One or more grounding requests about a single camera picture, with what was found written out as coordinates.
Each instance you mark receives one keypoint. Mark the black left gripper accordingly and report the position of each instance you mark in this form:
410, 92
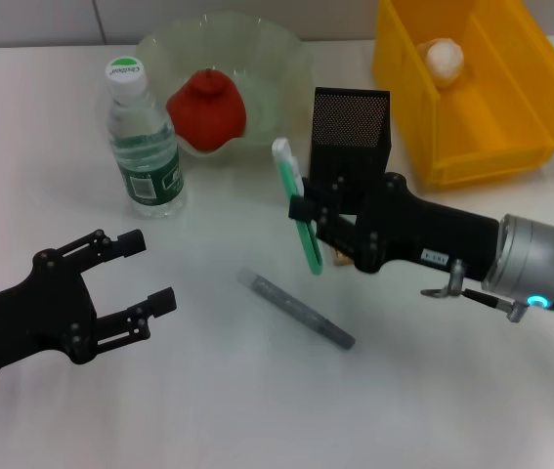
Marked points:
27, 322

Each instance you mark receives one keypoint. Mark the white paper ball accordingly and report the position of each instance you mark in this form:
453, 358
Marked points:
445, 61

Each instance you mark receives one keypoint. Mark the red-orange toy orange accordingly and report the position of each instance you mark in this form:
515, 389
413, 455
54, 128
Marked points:
208, 112

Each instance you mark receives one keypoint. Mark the grey marker pen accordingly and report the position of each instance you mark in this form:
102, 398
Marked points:
301, 312

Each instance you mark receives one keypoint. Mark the yellow plastic storage bin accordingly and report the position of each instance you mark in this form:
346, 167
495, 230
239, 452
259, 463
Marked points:
501, 122

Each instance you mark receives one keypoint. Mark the pale green glass fruit bowl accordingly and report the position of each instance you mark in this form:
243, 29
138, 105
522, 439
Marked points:
271, 78

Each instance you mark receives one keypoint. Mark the clear green-label water bottle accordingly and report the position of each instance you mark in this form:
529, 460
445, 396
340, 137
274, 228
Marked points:
147, 146

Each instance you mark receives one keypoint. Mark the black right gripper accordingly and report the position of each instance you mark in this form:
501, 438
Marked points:
428, 234

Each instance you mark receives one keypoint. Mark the small wooden block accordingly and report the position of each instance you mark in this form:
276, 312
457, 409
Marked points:
342, 259

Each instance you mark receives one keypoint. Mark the black mesh pen holder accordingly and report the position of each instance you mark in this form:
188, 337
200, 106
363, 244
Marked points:
350, 127

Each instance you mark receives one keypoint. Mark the green utility knife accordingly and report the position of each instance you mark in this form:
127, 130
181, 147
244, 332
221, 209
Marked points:
288, 171

